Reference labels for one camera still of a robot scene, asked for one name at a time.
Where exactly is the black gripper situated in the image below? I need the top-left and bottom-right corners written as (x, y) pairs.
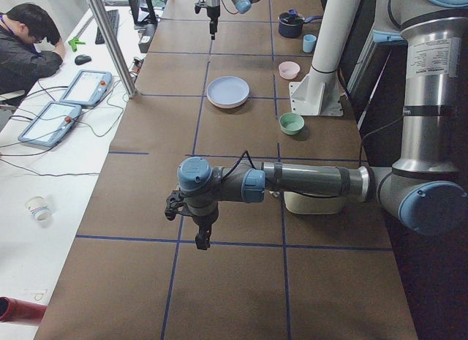
top-left (192, 205), bottom-right (219, 250)
top-left (206, 4), bottom-right (219, 39)

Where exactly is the light blue plate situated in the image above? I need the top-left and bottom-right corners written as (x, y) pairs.
top-left (206, 76), bottom-right (250, 96)

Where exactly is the pink plate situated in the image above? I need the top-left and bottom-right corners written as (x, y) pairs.
top-left (207, 94), bottom-right (249, 109)

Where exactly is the black box with label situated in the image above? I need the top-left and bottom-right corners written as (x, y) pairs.
top-left (138, 24), bottom-right (157, 53)

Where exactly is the dark blue saucepan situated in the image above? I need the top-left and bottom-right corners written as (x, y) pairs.
top-left (278, 9), bottom-right (323, 38)

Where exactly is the pink bowl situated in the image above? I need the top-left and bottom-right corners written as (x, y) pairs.
top-left (278, 61), bottom-right (301, 80)

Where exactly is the light blue cup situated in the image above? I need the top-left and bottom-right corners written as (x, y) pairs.
top-left (302, 34), bottom-right (317, 53)

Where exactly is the black keyboard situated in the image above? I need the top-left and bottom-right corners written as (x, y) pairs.
top-left (94, 9), bottom-right (121, 45)

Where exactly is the cream toaster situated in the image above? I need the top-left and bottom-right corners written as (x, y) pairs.
top-left (284, 192), bottom-right (347, 215)

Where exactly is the green bowl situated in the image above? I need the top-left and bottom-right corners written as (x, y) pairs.
top-left (279, 113), bottom-right (305, 135)

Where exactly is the black computer mouse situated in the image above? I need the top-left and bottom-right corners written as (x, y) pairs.
top-left (74, 54), bottom-right (92, 66)

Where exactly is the green clamp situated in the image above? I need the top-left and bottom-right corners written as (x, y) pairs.
top-left (68, 37), bottom-right (85, 52)

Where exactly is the far teach pendant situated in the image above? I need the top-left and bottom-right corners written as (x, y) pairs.
top-left (59, 69), bottom-right (113, 108)

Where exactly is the teach pendant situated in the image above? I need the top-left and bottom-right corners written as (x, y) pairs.
top-left (59, 69), bottom-right (113, 108)
top-left (18, 102), bottom-right (82, 148)

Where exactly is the paper cup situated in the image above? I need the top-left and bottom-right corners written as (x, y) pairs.
top-left (25, 196), bottom-right (51, 222)

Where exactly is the seated person in black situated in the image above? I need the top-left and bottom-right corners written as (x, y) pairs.
top-left (1, 3), bottom-right (65, 94)

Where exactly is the near teach pendant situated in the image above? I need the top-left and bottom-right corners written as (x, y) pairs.
top-left (18, 102), bottom-right (82, 148)

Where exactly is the red cylinder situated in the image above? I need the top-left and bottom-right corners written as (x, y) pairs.
top-left (1, 297), bottom-right (47, 326)

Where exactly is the black camera cable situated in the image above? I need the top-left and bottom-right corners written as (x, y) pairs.
top-left (219, 149), bottom-right (259, 180)

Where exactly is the aluminium frame post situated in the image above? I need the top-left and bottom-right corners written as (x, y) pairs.
top-left (86, 0), bottom-right (137, 99)

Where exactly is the white pedestal column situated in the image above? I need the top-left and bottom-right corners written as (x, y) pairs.
top-left (289, 0), bottom-right (361, 116)

